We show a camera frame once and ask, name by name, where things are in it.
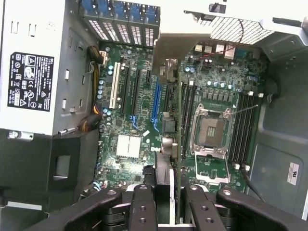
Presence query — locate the black ram slot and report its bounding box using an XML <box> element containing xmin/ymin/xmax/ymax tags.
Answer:
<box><xmin>239</xmin><ymin>95</ymin><xmax>253</xmax><ymax>166</ymax></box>
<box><xmin>233</xmin><ymin>94</ymin><xmax>248</xmax><ymax>164</ymax></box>
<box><xmin>228</xmin><ymin>93</ymin><xmax>243</xmax><ymax>162</ymax></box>
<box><xmin>244</xmin><ymin>92</ymin><xmax>263</xmax><ymax>169</ymax></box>

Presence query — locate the yellow black power cable bundle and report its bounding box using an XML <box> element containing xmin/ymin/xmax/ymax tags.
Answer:
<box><xmin>78</xmin><ymin>103</ymin><xmax>103</xmax><ymax>133</ymax></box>

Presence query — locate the white case sticker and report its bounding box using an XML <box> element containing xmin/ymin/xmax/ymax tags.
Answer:
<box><xmin>287</xmin><ymin>162</ymin><xmax>302</xmax><ymax>186</ymax></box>

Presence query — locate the thick black wire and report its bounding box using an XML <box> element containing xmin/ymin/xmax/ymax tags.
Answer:
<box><xmin>242</xmin><ymin>165</ymin><xmax>267</xmax><ymax>204</ymax></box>

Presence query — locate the grey open pc case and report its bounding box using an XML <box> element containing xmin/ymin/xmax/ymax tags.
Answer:
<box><xmin>0</xmin><ymin>0</ymin><xmax>308</xmax><ymax>231</ymax></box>

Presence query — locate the long black expansion slot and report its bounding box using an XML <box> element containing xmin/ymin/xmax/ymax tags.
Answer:
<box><xmin>119</xmin><ymin>65</ymin><xmax>130</xmax><ymax>116</ymax></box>
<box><xmin>130</xmin><ymin>69</ymin><xmax>142</xmax><ymax>116</ymax></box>

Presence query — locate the metal fan grille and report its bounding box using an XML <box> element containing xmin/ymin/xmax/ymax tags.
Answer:
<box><xmin>208</xmin><ymin>16</ymin><xmax>269</xmax><ymax>46</ymax></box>

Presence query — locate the green motherboard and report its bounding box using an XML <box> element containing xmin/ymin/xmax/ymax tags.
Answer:
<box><xmin>92</xmin><ymin>43</ymin><xmax>268</xmax><ymax>193</ymax></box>

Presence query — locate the sleeved power cable bundle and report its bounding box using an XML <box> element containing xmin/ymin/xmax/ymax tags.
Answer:
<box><xmin>87</xmin><ymin>45</ymin><xmax>108</xmax><ymax>65</ymax></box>

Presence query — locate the metal cpu socket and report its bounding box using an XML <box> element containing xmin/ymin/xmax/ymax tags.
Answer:
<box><xmin>189</xmin><ymin>103</ymin><xmax>233</xmax><ymax>157</ymax></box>

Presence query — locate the grey power supply unit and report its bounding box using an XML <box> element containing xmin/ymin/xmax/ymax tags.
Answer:
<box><xmin>0</xmin><ymin>0</ymin><xmax>102</xmax><ymax>138</ymax></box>

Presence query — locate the blue expansion slot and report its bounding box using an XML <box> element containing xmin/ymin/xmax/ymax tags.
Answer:
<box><xmin>150</xmin><ymin>81</ymin><xmax>161</xmax><ymax>121</ymax></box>

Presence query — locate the black plastic disk bay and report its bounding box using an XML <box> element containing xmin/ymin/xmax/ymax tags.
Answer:
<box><xmin>0</xmin><ymin>128</ymin><xmax>101</xmax><ymax>214</ymax></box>

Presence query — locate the blue slot cover row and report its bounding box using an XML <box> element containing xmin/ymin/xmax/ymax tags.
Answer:
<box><xmin>78</xmin><ymin>0</ymin><xmax>161</xmax><ymax>48</ymax></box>

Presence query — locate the black power supply label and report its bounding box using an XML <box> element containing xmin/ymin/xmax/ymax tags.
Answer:
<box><xmin>7</xmin><ymin>51</ymin><xmax>51</xmax><ymax>112</ymax></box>

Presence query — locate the red and black wire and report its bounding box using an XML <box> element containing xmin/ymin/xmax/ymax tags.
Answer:
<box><xmin>201</xmin><ymin>18</ymin><xmax>244</xmax><ymax>59</ymax></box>

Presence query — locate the silver chipset heatsink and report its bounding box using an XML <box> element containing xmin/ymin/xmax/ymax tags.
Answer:
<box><xmin>116</xmin><ymin>134</ymin><xmax>142</xmax><ymax>160</ymax></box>

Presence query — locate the white expansion slot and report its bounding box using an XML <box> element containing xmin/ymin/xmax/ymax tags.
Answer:
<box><xmin>109</xmin><ymin>62</ymin><xmax>121</xmax><ymax>109</ymax></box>

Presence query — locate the thin metal locking lever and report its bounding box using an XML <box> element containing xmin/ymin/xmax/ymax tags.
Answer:
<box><xmin>231</xmin><ymin>104</ymin><xmax>259</xmax><ymax>116</ymax></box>

